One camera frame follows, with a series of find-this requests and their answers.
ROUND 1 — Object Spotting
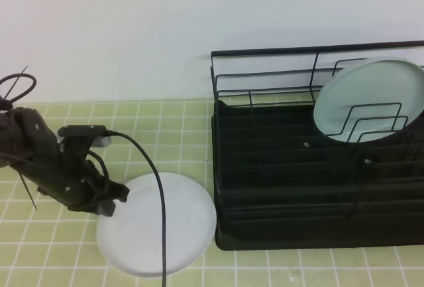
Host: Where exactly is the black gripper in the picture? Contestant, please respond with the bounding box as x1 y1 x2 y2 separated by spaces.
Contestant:
49 142 130 217

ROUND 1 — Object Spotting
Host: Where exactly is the white round plate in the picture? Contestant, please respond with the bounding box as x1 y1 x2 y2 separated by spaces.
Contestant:
97 172 217 278

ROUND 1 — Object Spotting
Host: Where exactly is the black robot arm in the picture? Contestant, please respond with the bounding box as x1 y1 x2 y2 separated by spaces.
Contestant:
1 107 130 217

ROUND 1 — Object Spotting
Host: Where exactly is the pale green plate in rack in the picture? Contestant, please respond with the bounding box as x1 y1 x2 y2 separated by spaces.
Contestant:
313 57 423 143

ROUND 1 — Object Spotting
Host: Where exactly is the black drip tray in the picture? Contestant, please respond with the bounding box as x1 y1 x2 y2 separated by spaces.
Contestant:
211 102 423 251

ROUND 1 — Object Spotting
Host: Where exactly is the black camera cable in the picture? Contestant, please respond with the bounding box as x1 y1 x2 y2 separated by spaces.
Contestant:
105 130 168 287

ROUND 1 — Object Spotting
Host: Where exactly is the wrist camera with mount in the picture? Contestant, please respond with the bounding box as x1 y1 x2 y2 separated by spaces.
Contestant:
58 125 111 148

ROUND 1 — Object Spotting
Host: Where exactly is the black cable loop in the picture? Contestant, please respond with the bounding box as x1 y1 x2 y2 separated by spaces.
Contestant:
0 65 37 111

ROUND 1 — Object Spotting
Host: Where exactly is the black wire dish rack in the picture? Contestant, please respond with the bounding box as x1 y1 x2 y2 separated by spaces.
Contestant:
211 40 424 221

